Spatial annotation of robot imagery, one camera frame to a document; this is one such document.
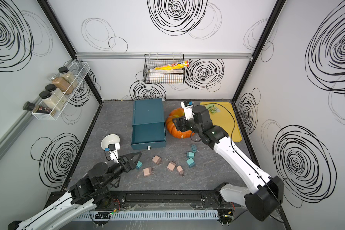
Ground orange pumpkin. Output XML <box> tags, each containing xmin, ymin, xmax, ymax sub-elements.
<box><xmin>165</xmin><ymin>108</ymin><xmax>196</xmax><ymax>140</ymax></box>

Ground clear acrylic spice shelf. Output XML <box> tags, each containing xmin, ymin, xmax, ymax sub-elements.
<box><xmin>26</xmin><ymin>61</ymin><xmax>92</xmax><ymax>125</ymax></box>

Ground yellow snack tube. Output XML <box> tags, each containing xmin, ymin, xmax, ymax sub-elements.
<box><xmin>153</xmin><ymin>60</ymin><xmax>190</xmax><ymax>71</ymax></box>

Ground yellow tray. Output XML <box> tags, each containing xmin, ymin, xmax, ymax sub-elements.
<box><xmin>200</xmin><ymin>102</ymin><xmax>242</xmax><ymax>142</ymax></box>

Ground green snack packet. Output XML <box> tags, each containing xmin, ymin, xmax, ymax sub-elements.
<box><xmin>206</xmin><ymin>103</ymin><xmax>220</xmax><ymax>114</ymax></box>

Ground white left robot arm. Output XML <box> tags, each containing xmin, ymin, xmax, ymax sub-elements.
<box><xmin>8</xmin><ymin>151</ymin><xmax>142</xmax><ymax>230</ymax></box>

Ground white slotted cable duct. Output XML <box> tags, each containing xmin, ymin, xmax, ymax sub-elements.
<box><xmin>74</xmin><ymin>210</ymin><xmax>219</xmax><ymax>221</ymax></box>

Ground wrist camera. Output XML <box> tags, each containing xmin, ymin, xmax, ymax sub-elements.
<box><xmin>181</xmin><ymin>100</ymin><xmax>194</xmax><ymax>120</ymax></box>
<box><xmin>104</xmin><ymin>143</ymin><xmax>120</xmax><ymax>163</ymax></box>

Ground teal drawer cabinet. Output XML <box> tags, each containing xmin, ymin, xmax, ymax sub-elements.
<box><xmin>131</xmin><ymin>98</ymin><xmax>166</xmax><ymax>150</ymax></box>

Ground black wire wall basket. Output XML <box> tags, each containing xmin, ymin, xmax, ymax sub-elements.
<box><xmin>143</xmin><ymin>53</ymin><xmax>186</xmax><ymax>85</ymax></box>

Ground pink plug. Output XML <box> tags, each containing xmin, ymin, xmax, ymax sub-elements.
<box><xmin>176</xmin><ymin>165</ymin><xmax>184</xmax><ymax>177</ymax></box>
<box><xmin>152</xmin><ymin>155</ymin><xmax>162</xmax><ymax>165</ymax></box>
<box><xmin>167</xmin><ymin>161</ymin><xmax>176</xmax><ymax>172</ymax></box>
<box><xmin>143</xmin><ymin>167</ymin><xmax>153</xmax><ymax>177</ymax></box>

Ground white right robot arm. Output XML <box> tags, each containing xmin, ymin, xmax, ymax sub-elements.
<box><xmin>173</xmin><ymin>101</ymin><xmax>284</xmax><ymax>221</ymax></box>

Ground small dark spice bottle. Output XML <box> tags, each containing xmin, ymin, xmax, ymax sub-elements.
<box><xmin>23</xmin><ymin>101</ymin><xmax>53</xmax><ymax>114</ymax></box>

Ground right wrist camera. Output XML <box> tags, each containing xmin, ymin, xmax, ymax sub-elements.
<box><xmin>181</xmin><ymin>100</ymin><xmax>194</xmax><ymax>120</ymax></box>

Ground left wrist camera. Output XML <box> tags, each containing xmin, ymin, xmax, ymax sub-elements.
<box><xmin>104</xmin><ymin>143</ymin><xmax>120</xmax><ymax>163</ymax></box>

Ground black linear rail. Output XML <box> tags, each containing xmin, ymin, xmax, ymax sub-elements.
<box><xmin>97</xmin><ymin>190</ymin><xmax>241</xmax><ymax>210</ymax></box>

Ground spice jar tan contents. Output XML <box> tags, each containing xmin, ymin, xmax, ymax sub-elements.
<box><xmin>58</xmin><ymin>67</ymin><xmax>78</xmax><ymax>88</ymax></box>

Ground teal plug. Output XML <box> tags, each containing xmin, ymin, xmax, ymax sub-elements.
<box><xmin>136</xmin><ymin>161</ymin><xmax>143</xmax><ymax>170</ymax></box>
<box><xmin>186</xmin><ymin>151</ymin><xmax>195</xmax><ymax>159</ymax></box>
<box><xmin>186</xmin><ymin>158</ymin><xmax>196</xmax><ymax>168</ymax></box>
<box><xmin>191</xmin><ymin>144</ymin><xmax>197</xmax><ymax>153</ymax></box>

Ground spice jar brown contents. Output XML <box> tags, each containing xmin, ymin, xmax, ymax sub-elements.
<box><xmin>48</xmin><ymin>74</ymin><xmax>74</xmax><ymax>95</ymax></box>

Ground spice jar white contents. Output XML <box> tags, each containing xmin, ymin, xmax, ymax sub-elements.
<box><xmin>39</xmin><ymin>90</ymin><xmax>64</xmax><ymax>111</ymax></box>

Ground white bowl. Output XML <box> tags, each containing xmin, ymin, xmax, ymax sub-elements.
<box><xmin>101</xmin><ymin>134</ymin><xmax>120</xmax><ymax>150</ymax></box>

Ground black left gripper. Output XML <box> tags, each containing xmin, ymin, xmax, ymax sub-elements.
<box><xmin>100</xmin><ymin>151</ymin><xmax>141</xmax><ymax>190</ymax></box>

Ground spice jar beige contents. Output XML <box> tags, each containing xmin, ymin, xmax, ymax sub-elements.
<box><xmin>45</xmin><ymin>84</ymin><xmax>67</xmax><ymax>104</ymax></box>

